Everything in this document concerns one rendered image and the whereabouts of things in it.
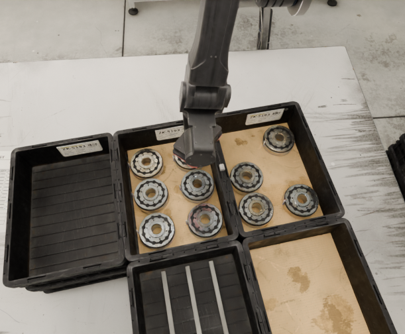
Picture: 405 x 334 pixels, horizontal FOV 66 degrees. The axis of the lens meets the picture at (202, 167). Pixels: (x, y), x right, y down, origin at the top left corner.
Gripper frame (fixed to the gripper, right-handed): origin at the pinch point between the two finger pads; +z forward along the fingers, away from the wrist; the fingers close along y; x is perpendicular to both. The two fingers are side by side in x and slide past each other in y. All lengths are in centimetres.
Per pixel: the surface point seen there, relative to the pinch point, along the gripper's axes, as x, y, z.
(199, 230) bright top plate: -8.2, -11.2, 19.9
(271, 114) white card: -6.0, 33.3, 17.3
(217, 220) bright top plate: -10.8, -5.8, 20.3
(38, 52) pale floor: 181, 48, 109
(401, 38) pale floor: -39, 221, 112
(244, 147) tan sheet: -3.9, 21.1, 23.9
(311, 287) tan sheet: -42.0, -6.3, 22.9
